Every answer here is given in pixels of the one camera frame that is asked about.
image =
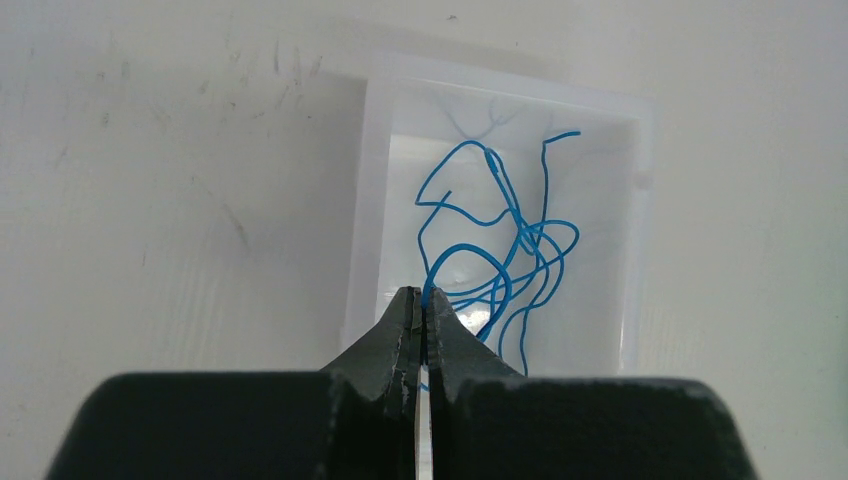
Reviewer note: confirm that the clear plastic bin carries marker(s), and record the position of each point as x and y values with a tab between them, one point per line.
526	201

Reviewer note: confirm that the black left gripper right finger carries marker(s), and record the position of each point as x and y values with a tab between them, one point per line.
491	422

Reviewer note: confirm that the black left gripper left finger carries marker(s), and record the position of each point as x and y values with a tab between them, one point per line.
351	419

